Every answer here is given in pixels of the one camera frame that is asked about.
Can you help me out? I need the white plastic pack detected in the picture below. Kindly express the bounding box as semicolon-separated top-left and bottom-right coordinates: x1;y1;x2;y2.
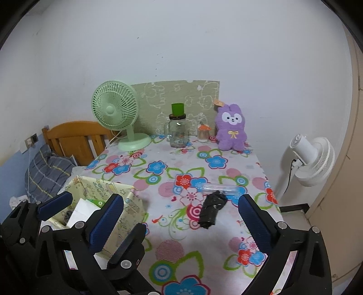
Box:
66;199;100;228

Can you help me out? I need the white blanket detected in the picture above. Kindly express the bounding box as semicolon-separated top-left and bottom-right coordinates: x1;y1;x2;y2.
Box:
70;165;95;182

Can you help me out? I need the clear plastic tube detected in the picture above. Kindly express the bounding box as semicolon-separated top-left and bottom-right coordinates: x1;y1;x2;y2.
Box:
200;183;245;197

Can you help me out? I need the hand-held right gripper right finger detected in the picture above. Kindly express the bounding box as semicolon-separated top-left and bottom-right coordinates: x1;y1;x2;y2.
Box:
238;194;333;295

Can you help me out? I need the grey plaid pillow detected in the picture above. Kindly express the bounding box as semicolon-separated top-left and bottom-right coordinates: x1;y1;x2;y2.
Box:
25;145;78;202

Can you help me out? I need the yellow patterned box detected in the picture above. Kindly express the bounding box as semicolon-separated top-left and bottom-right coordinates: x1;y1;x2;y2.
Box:
47;176;143;259

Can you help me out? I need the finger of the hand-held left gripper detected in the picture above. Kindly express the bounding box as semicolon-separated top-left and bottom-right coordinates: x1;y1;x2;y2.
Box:
8;191;73;245
107;222;163;295

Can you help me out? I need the black plastic bag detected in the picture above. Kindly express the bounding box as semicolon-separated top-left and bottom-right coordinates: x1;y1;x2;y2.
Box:
199;191;228;230

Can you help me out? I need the small jar orange lid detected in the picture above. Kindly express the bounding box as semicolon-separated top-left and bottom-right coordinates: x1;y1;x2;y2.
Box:
198;122;212;143

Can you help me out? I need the green patterned board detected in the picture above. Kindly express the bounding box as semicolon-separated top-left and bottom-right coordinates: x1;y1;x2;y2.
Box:
131;81;221;137

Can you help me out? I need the purple plush bunny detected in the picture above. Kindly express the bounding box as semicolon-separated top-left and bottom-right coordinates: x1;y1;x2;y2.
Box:
213;99;248;151

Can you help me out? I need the green desk fan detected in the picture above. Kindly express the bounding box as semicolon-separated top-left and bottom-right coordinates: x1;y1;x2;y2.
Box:
91;81;152;152

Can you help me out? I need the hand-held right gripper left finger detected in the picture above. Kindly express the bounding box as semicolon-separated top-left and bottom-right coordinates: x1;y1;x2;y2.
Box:
35;194;125;295

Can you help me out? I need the beige wooden door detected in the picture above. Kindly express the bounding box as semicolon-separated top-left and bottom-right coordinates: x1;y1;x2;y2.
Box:
308;25;363;284

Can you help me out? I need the wall socket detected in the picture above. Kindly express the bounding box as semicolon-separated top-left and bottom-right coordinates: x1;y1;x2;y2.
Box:
24;133;39;150

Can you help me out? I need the glass mug jar black lid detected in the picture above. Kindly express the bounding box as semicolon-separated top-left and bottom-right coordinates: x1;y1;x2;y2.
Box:
165;113;190;148

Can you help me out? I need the wooden headboard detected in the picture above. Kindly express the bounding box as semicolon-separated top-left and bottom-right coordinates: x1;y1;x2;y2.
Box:
42;121;120;166

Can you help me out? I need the crumpled white cloth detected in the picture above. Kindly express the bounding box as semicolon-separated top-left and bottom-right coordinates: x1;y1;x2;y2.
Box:
9;196;29;210

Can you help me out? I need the white standing fan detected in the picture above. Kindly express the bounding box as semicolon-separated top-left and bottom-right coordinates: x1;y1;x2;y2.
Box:
279;135;336;199

